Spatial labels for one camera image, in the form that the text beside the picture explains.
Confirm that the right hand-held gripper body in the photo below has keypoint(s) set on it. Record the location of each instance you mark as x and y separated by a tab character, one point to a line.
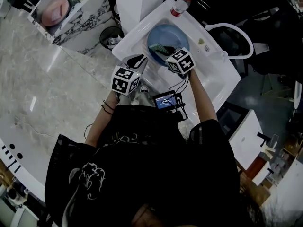
181	60

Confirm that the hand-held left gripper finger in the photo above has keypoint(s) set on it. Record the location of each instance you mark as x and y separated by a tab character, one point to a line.
129	61
142	66

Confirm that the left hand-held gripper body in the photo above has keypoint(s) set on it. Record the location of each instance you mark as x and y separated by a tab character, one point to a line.
123	79

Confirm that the green scrubbing sponge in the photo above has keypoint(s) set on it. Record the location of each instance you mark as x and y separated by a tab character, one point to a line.
158	48

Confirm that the large blue plate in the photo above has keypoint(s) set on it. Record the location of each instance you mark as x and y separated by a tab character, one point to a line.
165	35

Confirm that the person's left forearm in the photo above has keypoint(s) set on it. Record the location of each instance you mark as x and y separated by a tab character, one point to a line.
99	124

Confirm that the person's right forearm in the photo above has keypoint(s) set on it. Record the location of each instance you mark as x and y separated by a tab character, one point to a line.
203	96

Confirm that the person's white shoe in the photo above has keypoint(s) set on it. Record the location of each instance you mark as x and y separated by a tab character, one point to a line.
144	89

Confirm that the black mesh wastebasket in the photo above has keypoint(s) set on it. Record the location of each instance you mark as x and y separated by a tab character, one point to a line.
111	38

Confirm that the white ceramic sink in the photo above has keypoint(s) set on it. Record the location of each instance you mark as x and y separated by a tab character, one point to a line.
213	74

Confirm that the small black screen device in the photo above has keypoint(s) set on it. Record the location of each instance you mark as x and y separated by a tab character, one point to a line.
164	101

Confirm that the clear bottle with red cap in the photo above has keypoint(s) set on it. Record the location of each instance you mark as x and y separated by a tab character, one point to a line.
181	6

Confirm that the marble pattern sink cabinet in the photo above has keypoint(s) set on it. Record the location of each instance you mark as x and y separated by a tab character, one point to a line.
87	25

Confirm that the white square column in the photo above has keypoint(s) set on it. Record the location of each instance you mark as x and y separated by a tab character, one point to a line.
139	1

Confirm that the black metal washbasin stand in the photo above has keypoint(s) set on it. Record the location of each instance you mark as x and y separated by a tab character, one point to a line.
230	119

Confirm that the pink basin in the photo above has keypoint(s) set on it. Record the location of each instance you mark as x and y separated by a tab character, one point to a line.
55	12

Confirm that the person's black printed shirt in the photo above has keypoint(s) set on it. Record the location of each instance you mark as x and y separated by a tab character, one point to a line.
146	169

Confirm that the white rectangular washbasin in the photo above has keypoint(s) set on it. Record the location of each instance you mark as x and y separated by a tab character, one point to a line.
247	138

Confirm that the black faucet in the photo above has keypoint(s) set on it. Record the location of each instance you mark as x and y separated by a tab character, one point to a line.
263	138

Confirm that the white panel with holes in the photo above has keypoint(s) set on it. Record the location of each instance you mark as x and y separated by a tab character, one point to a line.
28	155

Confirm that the brown wooden cabinet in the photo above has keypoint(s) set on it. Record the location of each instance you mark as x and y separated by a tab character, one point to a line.
258	168

